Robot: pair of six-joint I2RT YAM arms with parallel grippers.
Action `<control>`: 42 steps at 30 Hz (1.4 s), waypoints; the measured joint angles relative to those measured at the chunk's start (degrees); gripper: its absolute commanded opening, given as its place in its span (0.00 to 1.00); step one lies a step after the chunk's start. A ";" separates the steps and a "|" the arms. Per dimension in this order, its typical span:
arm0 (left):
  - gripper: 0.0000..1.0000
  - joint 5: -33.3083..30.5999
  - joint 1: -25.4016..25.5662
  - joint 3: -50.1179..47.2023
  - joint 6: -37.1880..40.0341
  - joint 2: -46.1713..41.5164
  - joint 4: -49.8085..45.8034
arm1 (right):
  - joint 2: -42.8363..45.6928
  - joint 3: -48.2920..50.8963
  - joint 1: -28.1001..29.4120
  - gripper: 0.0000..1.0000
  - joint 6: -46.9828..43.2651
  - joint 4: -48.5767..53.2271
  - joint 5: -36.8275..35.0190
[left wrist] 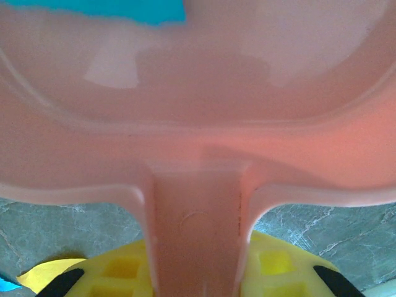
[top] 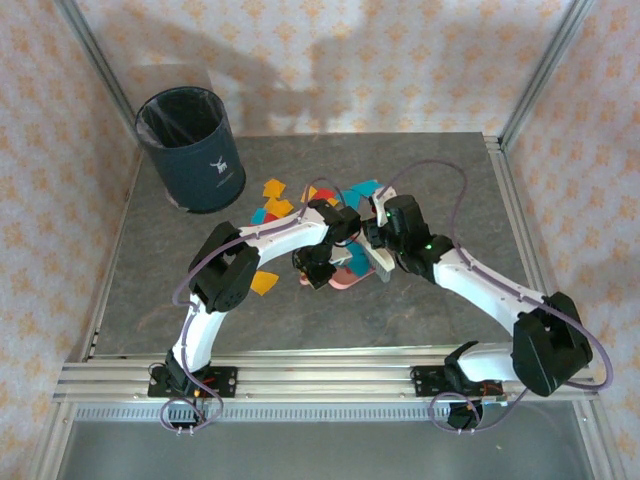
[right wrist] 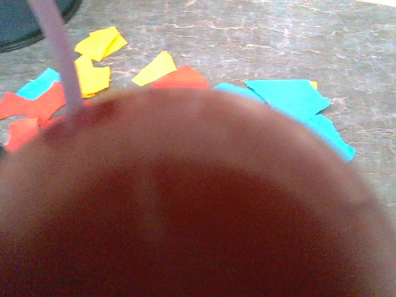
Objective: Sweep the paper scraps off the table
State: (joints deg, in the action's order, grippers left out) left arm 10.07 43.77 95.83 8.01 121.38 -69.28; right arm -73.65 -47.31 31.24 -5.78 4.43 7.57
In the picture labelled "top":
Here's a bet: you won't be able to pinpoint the cream hand brush grey bristles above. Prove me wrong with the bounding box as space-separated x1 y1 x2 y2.
364 238 397 284

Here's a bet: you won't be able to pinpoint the dark blue round trash bin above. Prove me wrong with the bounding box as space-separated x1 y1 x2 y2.
134 86 248 215

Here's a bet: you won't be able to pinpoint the orange patterned white cloth backdrop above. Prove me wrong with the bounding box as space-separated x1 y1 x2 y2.
0 0 640 480

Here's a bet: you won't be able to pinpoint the clear plastic bin liner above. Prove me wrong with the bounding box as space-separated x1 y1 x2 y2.
134 87 229 152

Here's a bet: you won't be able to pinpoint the aluminium mounting rail beam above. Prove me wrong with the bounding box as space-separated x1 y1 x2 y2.
52 344 601 405

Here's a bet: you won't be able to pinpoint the aluminium table side rail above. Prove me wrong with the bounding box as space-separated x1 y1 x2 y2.
79 144 146 364
483 133 569 361

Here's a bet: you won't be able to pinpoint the grey slotted cable duct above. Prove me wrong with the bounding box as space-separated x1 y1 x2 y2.
74 405 586 424

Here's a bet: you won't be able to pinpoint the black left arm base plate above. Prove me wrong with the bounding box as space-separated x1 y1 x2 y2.
147 366 238 400

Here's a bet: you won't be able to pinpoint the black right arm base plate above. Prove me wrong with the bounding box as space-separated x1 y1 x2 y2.
410 365 454 399

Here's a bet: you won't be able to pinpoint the grey metal base plate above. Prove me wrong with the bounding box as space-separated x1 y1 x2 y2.
54 419 599 480

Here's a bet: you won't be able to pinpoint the aluminium upright frame post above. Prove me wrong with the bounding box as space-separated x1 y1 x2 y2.
497 0 599 149
53 0 141 151

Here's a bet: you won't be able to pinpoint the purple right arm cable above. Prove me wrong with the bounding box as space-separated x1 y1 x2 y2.
387 159 615 435

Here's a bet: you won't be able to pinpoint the aluminium frame leg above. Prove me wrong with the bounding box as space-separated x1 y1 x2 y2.
572 402 621 480
24 402 76 480

